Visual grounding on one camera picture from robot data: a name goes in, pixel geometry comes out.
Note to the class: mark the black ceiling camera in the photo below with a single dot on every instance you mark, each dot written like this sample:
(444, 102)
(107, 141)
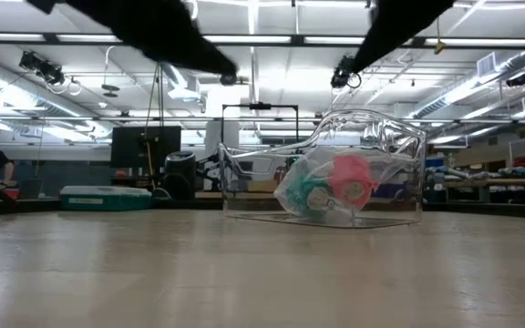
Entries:
(228, 81)
(44, 68)
(342, 79)

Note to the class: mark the clear plastic bin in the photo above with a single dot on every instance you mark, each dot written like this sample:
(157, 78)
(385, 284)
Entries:
(419, 136)

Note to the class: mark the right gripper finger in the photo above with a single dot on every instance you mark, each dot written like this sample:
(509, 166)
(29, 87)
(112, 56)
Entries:
(365, 59)

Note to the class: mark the teal bandage roll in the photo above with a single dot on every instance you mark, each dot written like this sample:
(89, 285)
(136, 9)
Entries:
(301, 191)

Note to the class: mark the wooden workbench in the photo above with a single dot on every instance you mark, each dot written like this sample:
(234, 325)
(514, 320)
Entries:
(495, 182)

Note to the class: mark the pink elastic bandage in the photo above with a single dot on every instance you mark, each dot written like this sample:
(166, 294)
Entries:
(351, 177)

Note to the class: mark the black rectangular stand frame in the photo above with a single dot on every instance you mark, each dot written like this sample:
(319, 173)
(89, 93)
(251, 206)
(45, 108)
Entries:
(260, 106)

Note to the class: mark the black monitor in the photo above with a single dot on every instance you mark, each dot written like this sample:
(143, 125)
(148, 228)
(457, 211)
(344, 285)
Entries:
(130, 146)

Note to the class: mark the teal wipes pack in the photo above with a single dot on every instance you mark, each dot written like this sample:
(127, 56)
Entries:
(103, 198)

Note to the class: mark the black overhead light bar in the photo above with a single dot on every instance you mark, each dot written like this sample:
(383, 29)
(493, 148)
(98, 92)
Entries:
(419, 42)

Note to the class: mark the clear plastic bag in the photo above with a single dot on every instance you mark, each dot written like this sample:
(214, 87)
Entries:
(299, 187)

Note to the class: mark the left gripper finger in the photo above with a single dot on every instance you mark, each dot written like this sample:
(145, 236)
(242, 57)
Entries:
(212, 59)

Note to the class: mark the yellow hanging tag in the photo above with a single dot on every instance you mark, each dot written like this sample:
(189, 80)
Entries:
(439, 46)

